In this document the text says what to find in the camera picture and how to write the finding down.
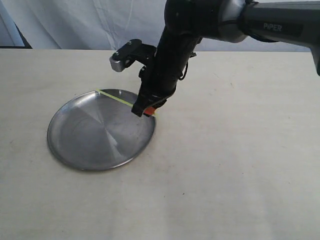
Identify white backdrop cloth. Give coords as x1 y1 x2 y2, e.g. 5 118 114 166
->
0 0 320 53

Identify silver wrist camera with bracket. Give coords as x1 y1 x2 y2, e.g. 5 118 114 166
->
109 39 157 73

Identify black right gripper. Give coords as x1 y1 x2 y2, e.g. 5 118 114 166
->
131 29 202 117

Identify thin green stick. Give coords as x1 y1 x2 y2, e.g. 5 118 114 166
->
95 89 138 111

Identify round stainless steel plate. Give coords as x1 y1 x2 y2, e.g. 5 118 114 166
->
47 90 156 172

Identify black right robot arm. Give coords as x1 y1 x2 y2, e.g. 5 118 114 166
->
131 0 320 116

